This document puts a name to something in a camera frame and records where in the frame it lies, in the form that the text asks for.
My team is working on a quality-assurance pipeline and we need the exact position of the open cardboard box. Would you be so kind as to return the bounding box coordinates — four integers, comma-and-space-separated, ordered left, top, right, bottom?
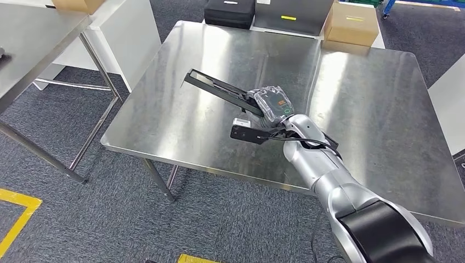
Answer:
52, 0, 106, 15

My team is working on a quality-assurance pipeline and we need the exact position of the cardboard box yellow label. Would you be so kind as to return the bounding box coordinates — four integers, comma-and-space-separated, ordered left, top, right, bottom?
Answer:
323, 2, 379, 48

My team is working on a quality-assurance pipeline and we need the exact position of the yellow floor tape square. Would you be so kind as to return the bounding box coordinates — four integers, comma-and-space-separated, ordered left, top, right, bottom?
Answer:
177, 253, 220, 263
0, 188, 43, 259

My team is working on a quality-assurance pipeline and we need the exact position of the black plastic frame part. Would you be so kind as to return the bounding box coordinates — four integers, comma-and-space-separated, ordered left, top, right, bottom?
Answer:
180, 68, 265, 118

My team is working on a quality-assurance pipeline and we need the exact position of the green plastic crate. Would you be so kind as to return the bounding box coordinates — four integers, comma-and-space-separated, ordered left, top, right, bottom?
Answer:
341, 0, 382, 8

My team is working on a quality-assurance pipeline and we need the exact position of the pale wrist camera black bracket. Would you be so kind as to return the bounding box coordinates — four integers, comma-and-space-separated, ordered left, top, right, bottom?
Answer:
230, 118, 288, 145

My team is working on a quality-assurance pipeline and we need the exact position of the black camera cable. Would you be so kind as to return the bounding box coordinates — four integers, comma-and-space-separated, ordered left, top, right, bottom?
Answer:
256, 135, 343, 159

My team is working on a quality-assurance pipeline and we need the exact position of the black carrying case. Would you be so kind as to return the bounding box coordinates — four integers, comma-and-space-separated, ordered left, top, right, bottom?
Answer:
204, 0, 256, 31

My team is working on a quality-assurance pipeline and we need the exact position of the stainless steel table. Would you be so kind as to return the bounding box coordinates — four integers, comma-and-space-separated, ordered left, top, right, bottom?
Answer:
0, 0, 124, 185

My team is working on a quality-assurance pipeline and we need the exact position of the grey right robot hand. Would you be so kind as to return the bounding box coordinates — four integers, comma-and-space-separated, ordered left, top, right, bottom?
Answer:
247, 85, 295, 123

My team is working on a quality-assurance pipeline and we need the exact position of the stainless steel workbench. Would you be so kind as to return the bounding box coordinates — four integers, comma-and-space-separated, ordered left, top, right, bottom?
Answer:
100, 20, 465, 227

